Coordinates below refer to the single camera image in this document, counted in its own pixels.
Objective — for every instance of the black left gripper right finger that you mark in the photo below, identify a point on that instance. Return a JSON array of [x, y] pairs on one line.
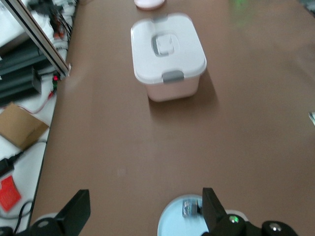
[[216, 214]]

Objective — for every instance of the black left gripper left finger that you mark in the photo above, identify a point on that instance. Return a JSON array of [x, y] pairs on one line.
[[71, 214]]

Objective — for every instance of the light blue round plate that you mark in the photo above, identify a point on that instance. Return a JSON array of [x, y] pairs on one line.
[[177, 223]]

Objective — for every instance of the red flat card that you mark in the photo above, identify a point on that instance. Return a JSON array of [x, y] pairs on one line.
[[8, 194]]

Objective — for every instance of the brown cardboard box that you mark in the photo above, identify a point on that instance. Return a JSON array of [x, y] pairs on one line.
[[22, 125]]

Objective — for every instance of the red alligator clip lead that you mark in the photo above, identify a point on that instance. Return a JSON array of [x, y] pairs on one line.
[[44, 103]]

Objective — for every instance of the black equipment case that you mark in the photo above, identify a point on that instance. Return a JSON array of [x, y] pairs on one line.
[[17, 73]]

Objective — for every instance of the white lidded storage box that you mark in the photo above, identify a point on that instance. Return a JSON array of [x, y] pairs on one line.
[[167, 54]]

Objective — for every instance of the pale pink round plate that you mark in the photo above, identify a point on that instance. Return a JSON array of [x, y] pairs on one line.
[[150, 3]]

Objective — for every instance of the white post bracket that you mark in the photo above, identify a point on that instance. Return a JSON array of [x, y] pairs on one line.
[[69, 70]]

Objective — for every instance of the aluminium camera post profile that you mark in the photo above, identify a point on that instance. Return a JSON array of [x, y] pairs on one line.
[[41, 41]]

